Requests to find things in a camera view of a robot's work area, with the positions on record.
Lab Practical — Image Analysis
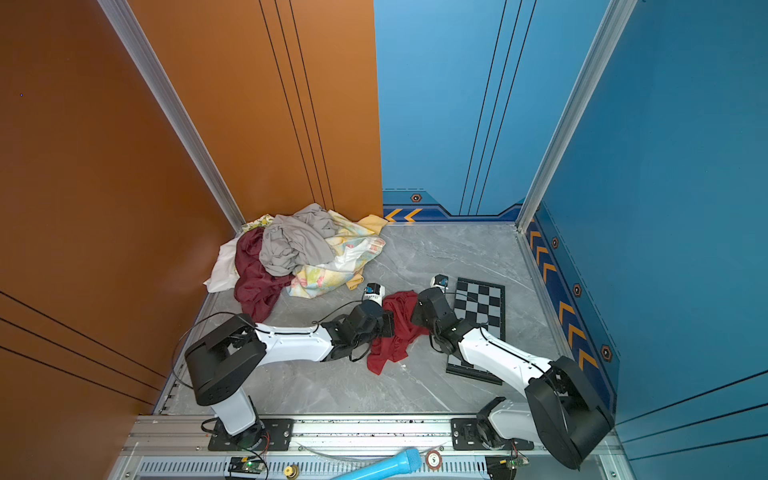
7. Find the light blue cylinder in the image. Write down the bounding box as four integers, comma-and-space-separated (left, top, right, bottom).
334, 448, 423, 480

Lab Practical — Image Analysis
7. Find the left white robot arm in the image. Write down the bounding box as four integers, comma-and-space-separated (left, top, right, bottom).
184, 299, 395, 437

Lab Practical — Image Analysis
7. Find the grey ribbed cloth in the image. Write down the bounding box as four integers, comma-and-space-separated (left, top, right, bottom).
259, 203, 336, 277

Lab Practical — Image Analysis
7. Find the brass round knob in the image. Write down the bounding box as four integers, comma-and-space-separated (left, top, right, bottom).
283, 464, 300, 480

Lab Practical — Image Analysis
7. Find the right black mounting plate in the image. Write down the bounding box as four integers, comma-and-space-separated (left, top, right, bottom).
450, 418, 535, 452

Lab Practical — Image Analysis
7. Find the white cloth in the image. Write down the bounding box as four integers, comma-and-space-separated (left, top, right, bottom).
204, 238, 240, 293

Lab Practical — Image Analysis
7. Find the red fuzzy cloth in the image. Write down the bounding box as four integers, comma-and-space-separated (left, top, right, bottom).
367, 291, 429, 375

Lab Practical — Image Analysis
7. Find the aluminium corner post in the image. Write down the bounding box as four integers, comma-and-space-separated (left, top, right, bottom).
515, 0, 638, 234
98, 0, 246, 232

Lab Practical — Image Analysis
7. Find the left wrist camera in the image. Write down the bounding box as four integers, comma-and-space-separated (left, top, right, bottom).
362, 283, 386, 305

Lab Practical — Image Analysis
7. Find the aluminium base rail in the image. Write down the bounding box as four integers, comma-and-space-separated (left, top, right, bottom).
109, 414, 634, 479

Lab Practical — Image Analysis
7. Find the aluminium corner post right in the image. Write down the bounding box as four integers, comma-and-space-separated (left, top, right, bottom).
515, 0, 638, 234

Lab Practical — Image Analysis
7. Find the pale yellow cloth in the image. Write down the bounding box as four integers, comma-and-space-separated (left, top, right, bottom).
346, 214, 389, 292

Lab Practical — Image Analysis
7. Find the aluminium corner post left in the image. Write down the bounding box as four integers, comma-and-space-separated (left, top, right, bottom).
98, 0, 246, 232

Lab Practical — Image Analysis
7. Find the black mounting plate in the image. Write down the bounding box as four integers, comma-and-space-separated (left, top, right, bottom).
201, 418, 294, 453
450, 418, 535, 452

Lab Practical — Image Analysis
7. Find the black white chessboard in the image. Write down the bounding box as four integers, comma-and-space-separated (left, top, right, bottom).
446, 277, 506, 385

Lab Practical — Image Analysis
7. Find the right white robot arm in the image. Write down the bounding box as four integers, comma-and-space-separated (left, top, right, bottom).
412, 287, 614, 470

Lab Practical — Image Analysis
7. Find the pastel floral cloth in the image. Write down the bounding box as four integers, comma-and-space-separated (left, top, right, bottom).
242, 209, 387, 299

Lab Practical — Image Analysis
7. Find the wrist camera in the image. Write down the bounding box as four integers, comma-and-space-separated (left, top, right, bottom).
430, 274, 449, 293
362, 283, 386, 305

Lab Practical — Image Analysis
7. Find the green circuit board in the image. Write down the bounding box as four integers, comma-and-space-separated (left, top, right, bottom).
227, 456, 269, 479

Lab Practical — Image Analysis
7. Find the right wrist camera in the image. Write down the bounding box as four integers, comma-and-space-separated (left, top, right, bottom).
430, 274, 449, 293

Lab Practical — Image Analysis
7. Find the red white round sticker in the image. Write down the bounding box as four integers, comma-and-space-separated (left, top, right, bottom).
425, 450, 443, 471

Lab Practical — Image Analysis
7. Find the maroon smooth cloth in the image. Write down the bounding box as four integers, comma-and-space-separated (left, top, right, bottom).
234, 227, 293, 323

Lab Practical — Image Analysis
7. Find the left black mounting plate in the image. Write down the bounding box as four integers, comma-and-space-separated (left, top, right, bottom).
201, 418, 294, 453

